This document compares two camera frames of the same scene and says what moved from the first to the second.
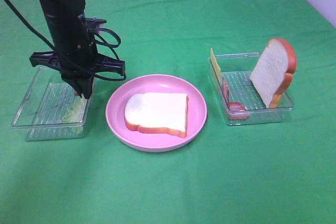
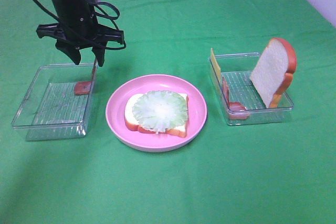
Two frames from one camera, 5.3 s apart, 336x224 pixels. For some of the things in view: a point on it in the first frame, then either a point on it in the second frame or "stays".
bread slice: (273, 74) stays
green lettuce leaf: (72, 121) to (160, 110)
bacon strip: (237, 110) stays
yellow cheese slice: (216, 64) stays
